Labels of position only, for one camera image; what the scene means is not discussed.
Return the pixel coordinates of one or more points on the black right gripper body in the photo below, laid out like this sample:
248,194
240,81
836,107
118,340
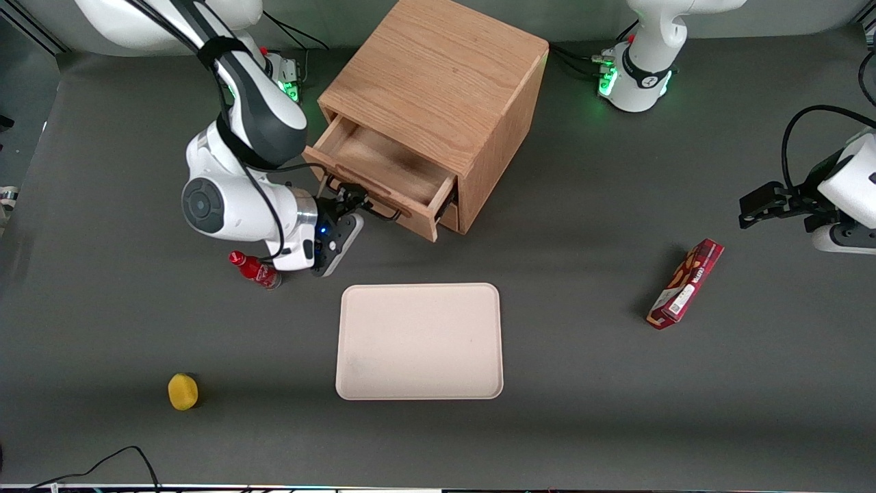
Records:
333,207

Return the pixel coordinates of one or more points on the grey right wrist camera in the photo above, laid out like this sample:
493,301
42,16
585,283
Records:
339,248

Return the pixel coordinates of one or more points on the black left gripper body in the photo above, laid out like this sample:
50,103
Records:
805,198

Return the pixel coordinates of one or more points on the wooden drawer cabinet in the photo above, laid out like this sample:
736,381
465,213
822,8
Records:
438,75

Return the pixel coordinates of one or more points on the yellow lemon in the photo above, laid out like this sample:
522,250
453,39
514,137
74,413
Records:
183,392

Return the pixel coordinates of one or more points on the red soda bottle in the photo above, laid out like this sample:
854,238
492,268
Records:
254,268

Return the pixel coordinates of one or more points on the wooden drawer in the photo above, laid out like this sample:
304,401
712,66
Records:
452,219
383,161

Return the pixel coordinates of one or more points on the red cookie box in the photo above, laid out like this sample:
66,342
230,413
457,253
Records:
688,282

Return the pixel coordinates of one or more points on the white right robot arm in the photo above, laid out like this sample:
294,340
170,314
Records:
226,205

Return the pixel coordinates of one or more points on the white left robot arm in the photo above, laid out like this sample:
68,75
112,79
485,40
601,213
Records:
647,48

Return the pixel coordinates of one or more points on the white object at edge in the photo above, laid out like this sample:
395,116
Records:
5,197

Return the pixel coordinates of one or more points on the beige plastic tray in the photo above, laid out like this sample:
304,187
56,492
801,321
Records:
419,342

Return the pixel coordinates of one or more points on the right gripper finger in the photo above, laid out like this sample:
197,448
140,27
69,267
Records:
345,190
357,207

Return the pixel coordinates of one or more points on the dark aluminium frame rail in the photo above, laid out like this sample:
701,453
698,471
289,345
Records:
34,32
868,26

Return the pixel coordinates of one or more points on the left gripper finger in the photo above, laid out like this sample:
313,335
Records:
766,194
759,216

